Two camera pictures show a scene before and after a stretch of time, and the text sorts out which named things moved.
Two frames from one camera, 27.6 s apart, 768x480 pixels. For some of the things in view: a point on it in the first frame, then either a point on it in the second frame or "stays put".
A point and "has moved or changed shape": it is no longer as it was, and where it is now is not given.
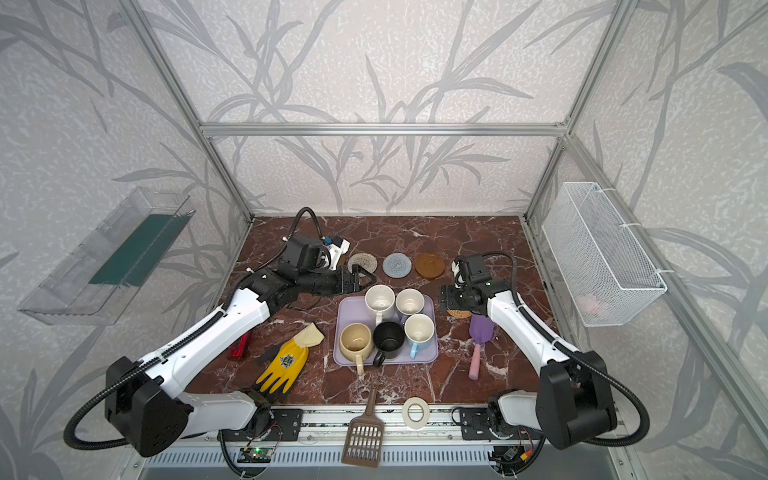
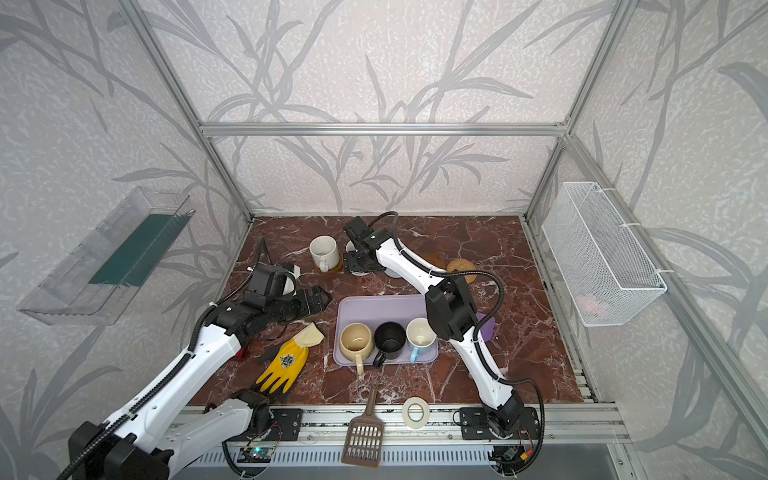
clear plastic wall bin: [95, 283] stays put
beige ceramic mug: [356, 342] stays put
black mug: [389, 339] stays put
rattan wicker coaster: [460, 313] has moved or changed shape
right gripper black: [449, 297] to [360, 258]
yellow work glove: [291, 359] stays put
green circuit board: [254, 455] stays put
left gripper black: [347, 281] to [309, 301]
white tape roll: [426, 412] stays put
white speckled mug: [379, 302] to [325, 252]
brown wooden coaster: [429, 265] stays put
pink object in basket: [589, 302] stays put
